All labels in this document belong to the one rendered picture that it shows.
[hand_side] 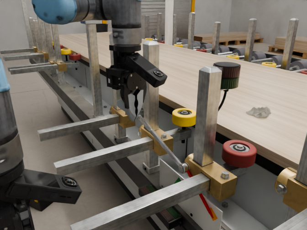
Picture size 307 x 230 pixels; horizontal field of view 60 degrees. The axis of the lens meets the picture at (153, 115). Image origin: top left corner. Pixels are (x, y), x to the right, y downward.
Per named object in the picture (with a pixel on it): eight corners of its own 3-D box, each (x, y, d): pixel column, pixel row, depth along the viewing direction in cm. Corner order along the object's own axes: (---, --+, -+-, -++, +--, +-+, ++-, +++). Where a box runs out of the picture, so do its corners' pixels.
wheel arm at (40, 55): (5, 62, 206) (3, 56, 205) (4, 61, 209) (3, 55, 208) (62, 56, 227) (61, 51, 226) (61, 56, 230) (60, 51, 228)
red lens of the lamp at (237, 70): (225, 79, 56) (226, 69, 55) (206, 73, 61) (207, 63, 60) (245, 75, 59) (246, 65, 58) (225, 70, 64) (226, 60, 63)
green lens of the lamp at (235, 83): (224, 90, 57) (225, 80, 56) (205, 84, 62) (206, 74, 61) (244, 86, 60) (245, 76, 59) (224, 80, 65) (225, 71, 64)
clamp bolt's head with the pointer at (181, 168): (210, 219, 60) (180, 162, 67) (205, 222, 62) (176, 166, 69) (216, 216, 61) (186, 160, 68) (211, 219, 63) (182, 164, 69)
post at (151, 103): (149, 185, 92) (148, 42, 73) (144, 179, 95) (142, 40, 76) (158, 181, 93) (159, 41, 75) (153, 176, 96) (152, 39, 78)
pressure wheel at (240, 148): (235, 198, 64) (240, 157, 60) (212, 180, 71) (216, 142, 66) (257, 187, 68) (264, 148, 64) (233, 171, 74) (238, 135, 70)
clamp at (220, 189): (219, 202, 60) (221, 184, 58) (182, 172, 70) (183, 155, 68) (236, 193, 62) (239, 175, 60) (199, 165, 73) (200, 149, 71)
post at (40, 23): (46, 70, 228) (36, 10, 209) (45, 70, 231) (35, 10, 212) (50, 70, 230) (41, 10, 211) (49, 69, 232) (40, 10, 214)
